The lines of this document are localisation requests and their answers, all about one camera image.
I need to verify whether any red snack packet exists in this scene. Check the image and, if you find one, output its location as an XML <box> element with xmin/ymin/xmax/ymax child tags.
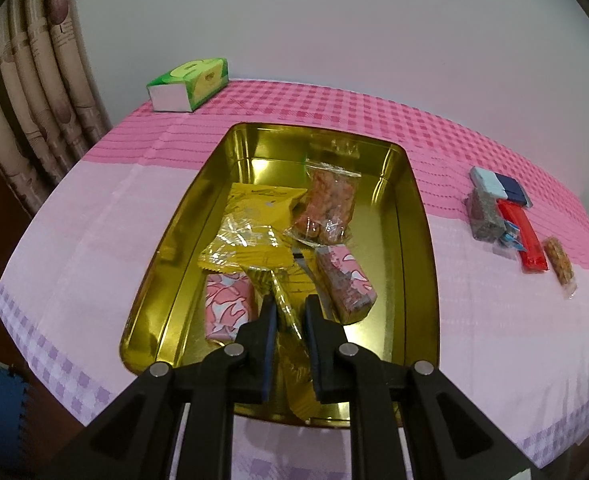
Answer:
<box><xmin>497</xmin><ymin>199</ymin><xmax>547</xmax><ymax>273</ymax></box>

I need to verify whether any green tissue box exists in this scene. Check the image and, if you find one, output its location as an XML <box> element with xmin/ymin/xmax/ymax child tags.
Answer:
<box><xmin>146</xmin><ymin>57</ymin><xmax>230</xmax><ymax>113</ymax></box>

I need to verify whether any grey speckled snack bar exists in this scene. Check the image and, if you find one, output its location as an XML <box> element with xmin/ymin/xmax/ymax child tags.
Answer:
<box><xmin>467</xmin><ymin>191</ymin><xmax>505</xmax><ymax>243</ymax></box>

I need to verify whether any pink brown cake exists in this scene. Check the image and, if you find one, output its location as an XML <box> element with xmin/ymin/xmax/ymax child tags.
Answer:
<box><xmin>205</xmin><ymin>272</ymin><xmax>255</xmax><ymax>341</ymax></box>
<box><xmin>315</xmin><ymin>244</ymin><xmax>377</xmax><ymax>325</ymax></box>

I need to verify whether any beige patterned curtain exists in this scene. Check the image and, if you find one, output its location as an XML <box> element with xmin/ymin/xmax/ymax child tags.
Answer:
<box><xmin>0</xmin><ymin>0</ymin><xmax>112</xmax><ymax>216</ymax></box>

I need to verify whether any navy snack packet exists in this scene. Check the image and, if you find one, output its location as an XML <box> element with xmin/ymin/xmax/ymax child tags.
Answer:
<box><xmin>494</xmin><ymin>173</ymin><xmax>532</xmax><ymax>208</ymax></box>

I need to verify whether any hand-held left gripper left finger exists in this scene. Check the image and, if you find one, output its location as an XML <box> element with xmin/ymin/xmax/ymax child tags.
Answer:
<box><xmin>64</xmin><ymin>296</ymin><xmax>279</xmax><ymax>480</ymax></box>

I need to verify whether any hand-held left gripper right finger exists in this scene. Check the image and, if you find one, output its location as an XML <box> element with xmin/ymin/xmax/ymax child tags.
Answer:
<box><xmin>304</xmin><ymin>295</ymin><xmax>550</xmax><ymax>480</ymax></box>

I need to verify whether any yellow snack packet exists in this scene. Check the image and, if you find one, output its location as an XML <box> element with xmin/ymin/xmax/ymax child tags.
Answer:
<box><xmin>247</xmin><ymin>265</ymin><xmax>320</xmax><ymax>421</ymax></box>
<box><xmin>198</xmin><ymin>183</ymin><xmax>309</xmax><ymax>276</ymax></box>

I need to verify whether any blue candy packet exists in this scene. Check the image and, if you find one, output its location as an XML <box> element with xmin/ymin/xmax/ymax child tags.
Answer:
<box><xmin>494</xmin><ymin>220</ymin><xmax>525</xmax><ymax>256</ymax></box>

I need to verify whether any clear orange brittle packet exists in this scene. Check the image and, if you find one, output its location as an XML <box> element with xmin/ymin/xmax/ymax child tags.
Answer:
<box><xmin>544</xmin><ymin>236</ymin><xmax>578</xmax><ymax>301</ymax></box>
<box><xmin>284</xmin><ymin>160</ymin><xmax>362</xmax><ymax>246</ymax></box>

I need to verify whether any dark red tin box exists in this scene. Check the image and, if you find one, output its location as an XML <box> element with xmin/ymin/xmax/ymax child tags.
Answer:
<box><xmin>119</xmin><ymin>122</ymin><xmax>441</xmax><ymax>430</ymax></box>

